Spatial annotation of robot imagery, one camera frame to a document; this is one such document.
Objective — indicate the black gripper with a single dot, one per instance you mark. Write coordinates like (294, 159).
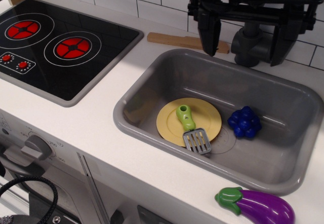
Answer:
(291, 18)

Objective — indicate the green handled grey spatula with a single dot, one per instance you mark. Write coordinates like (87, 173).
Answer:
(195, 139)

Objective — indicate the yellow round plate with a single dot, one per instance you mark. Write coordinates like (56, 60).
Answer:
(204, 114)

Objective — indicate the grey plastic sink basin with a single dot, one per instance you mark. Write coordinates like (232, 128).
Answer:
(274, 161)

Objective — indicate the dark grey faucet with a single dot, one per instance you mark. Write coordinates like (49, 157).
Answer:
(251, 45)

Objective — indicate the wooden block strip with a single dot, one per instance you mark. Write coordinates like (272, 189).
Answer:
(172, 40)

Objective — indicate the blue toy grapes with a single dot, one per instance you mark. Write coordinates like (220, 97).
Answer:
(244, 123)

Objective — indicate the purple toy eggplant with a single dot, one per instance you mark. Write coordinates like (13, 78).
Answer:
(258, 207)

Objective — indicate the black toy stovetop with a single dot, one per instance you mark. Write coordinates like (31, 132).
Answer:
(57, 53)

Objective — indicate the grey oven knob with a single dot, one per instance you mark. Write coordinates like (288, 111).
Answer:
(36, 148)

